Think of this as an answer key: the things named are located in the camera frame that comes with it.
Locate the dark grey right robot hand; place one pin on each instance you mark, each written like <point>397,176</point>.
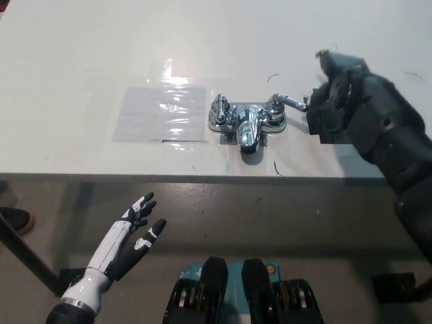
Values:
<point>371,98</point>

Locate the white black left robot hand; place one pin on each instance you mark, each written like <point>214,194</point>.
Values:
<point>108,249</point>

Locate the black table leg with foot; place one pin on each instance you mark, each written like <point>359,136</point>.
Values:
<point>30,258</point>

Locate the black shoe tan sole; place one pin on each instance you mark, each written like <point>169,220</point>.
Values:
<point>18,220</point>

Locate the grey taped plastic sheet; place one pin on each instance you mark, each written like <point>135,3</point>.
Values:
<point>145,114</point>

